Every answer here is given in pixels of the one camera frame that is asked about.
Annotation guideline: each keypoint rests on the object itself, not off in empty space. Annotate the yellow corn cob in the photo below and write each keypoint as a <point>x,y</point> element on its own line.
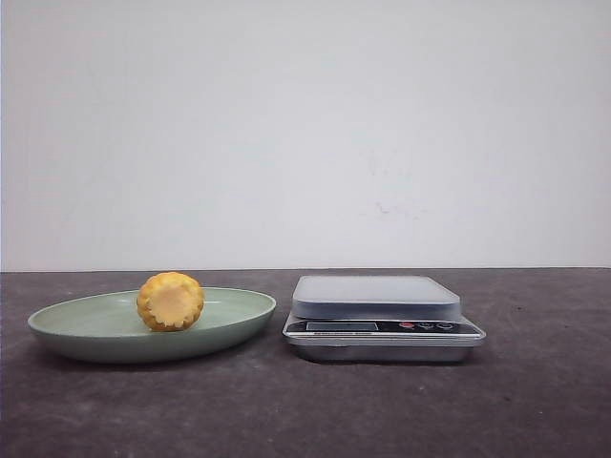
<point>170,301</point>

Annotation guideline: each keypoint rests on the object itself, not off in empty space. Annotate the silver digital kitchen scale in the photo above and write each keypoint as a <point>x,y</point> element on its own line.
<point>379,319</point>

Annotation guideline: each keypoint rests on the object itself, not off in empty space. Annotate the green round plate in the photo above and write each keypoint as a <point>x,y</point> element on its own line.
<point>107,329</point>

